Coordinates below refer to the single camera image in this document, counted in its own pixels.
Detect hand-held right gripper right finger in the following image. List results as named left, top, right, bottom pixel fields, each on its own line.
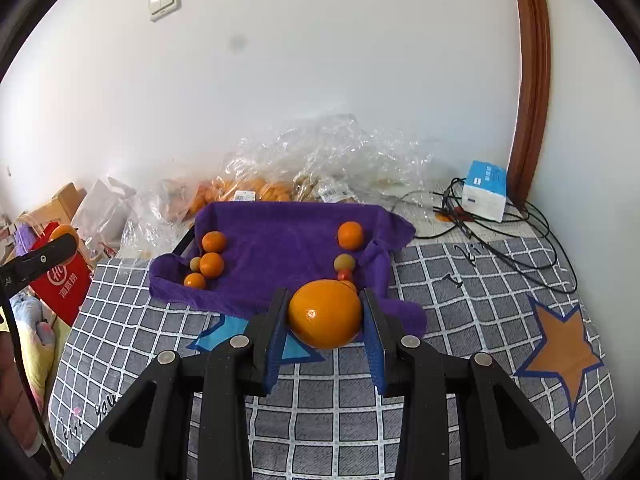
left=361, top=287, right=586, bottom=480

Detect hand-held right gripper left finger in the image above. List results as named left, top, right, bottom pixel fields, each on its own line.
left=62, top=287, right=291, bottom=480

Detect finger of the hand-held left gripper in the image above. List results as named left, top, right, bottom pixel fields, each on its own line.
left=0, top=236, right=79, bottom=295

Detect large orange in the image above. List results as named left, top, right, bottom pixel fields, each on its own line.
left=287, top=280, right=363, bottom=350

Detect person's left forearm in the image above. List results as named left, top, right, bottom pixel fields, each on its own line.
left=0, top=330, right=46, bottom=458

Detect purple bag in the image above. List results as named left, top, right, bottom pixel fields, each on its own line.
left=14, top=225, right=42, bottom=257

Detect red paper bag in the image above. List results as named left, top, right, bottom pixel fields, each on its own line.
left=29, top=222, right=93, bottom=326

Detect brown cardboard box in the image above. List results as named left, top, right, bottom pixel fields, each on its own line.
left=17, top=182, right=88, bottom=233

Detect pastel plush toy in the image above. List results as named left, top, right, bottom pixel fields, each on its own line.
left=9, top=292, right=72, bottom=403

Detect white plastic bag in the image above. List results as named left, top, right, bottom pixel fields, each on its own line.
left=72, top=176, right=138, bottom=256

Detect purple towel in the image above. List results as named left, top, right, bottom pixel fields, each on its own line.
left=150, top=201, right=427, bottom=336

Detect clear plastic bag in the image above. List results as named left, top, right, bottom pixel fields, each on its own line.
left=120, top=177, right=201, bottom=258

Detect clear bag of oranges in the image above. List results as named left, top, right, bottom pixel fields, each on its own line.
left=192, top=175, right=293, bottom=211

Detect clear bag of kiwis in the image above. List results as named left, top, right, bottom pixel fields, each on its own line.
left=292, top=170, right=351, bottom=203

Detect white blue tissue pack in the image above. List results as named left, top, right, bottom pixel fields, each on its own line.
left=461, top=161, right=508, bottom=222

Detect crumpled clear plastic wrap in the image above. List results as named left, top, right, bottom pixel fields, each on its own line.
left=222, top=114, right=436, bottom=206

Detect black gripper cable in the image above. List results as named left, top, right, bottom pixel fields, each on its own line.
left=0, top=300, right=66, bottom=476

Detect tangled black cables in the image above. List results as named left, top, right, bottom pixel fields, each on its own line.
left=390, top=176, right=578, bottom=295

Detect white light switch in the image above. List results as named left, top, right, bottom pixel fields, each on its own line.
left=148, top=0, right=181, bottom=22

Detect brown wooden door frame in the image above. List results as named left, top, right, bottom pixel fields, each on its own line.
left=507, top=0, right=551, bottom=206

